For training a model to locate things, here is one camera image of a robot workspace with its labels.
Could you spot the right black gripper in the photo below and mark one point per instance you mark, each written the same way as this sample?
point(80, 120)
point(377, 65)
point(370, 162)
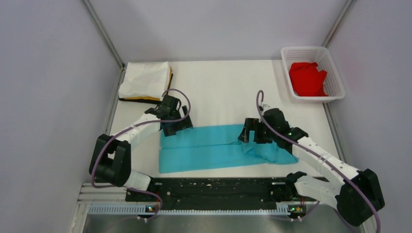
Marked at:
point(252, 124)

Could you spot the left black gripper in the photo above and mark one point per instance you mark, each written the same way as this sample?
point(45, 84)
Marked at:
point(169, 130)

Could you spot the teal t shirt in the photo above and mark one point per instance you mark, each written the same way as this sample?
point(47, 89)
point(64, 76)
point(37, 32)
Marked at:
point(214, 147)

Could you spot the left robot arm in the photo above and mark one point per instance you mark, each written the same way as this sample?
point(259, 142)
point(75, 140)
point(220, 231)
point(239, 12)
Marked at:
point(111, 159)

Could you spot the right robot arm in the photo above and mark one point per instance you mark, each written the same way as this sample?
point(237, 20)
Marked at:
point(355, 194)

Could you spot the folded white t shirt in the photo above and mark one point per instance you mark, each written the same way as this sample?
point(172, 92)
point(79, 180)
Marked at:
point(134, 68)

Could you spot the red t shirt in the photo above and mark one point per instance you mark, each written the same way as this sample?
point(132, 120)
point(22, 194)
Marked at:
point(307, 80)

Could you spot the white plastic basket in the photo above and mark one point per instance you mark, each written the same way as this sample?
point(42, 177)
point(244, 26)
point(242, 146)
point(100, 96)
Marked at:
point(332, 86)

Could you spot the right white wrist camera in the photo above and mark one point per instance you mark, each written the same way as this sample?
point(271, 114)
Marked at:
point(265, 107)

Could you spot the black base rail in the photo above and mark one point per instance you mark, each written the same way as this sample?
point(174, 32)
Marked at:
point(217, 194)

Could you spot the white slotted cable duct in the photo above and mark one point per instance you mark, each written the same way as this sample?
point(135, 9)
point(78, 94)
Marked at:
point(148, 210)

